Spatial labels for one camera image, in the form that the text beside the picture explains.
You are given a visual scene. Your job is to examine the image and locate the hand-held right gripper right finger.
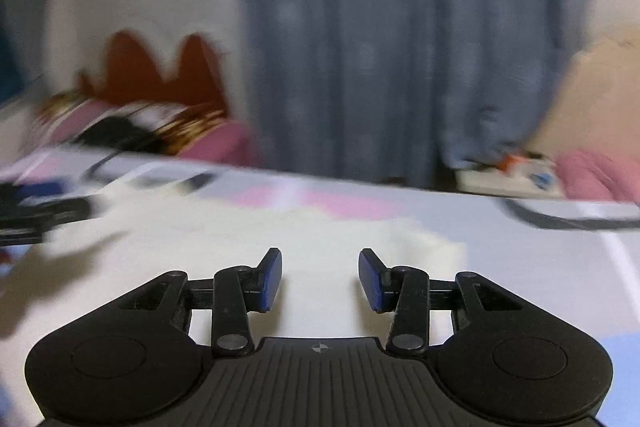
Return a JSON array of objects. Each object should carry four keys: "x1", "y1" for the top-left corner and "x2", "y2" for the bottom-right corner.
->
[{"x1": 358, "y1": 248, "x2": 527, "y2": 356}]

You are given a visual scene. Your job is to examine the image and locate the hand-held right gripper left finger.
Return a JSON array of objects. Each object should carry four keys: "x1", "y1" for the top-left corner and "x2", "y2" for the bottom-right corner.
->
[{"x1": 114, "y1": 247, "x2": 284, "y2": 357}]

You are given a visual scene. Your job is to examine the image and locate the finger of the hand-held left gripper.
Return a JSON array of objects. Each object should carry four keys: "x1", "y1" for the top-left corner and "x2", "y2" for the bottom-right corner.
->
[
  {"x1": 0, "y1": 196, "x2": 100, "y2": 231},
  {"x1": 12, "y1": 178, "x2": 72, "y2": 200}
]

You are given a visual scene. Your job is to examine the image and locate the cream knit sweater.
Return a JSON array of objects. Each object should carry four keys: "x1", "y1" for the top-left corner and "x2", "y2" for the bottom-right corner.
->
[{"x1": 0, "y1": 187, "x2": 470, "y2": 427}]

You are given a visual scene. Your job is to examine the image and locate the dark floral pillow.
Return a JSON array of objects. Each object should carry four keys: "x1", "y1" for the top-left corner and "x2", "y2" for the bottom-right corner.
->
[{"x1": 39, "y1": 89, "x2": 96, "y2": 118}]

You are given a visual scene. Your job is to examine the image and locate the dark floral cloth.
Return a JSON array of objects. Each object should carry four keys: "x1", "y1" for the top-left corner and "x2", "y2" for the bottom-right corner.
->
[{"x1": 75, "y1": 102, "x2": 228, "y2": 155}]

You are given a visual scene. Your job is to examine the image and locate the window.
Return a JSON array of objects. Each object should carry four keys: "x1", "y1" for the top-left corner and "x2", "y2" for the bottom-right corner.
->
[{"x1": 0, "y1": 27, "x2": 25, "y2": 102}]

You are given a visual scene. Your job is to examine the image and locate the red scalloped headboard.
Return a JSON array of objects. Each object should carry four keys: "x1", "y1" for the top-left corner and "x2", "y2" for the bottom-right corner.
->
[{"x1": 79, "y1": 29, "x2": 232, "y2": 120}]

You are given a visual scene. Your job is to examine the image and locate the white printed cloth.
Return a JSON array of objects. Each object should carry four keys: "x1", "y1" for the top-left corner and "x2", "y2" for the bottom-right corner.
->
[{"x1": 456, "y1": 151, "x2": 568, "y2": 198}]

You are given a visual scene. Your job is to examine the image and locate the patterned bed sheet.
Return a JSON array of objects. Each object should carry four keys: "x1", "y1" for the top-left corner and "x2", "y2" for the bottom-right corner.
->
[{"x1": 0, "y1": 144, "x2": 640, "y2": 427}]

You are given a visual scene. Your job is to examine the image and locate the blue-grey wide curtain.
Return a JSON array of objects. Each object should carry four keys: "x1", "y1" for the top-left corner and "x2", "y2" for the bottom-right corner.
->
[{"x1": 239, "y1": 0, "x2": 598, "y2": 190}]

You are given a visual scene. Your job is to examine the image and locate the pink blanket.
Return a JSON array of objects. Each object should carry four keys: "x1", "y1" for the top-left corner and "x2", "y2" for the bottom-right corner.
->
[{"x1": 554, "y1": 149, "x2": 640, "y2": 204}]

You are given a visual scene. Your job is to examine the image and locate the cream round headboard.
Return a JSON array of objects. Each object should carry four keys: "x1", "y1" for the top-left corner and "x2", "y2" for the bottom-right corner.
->
[{"x1": 527, "y1": 26, "x2": 640, "y2": 168}]

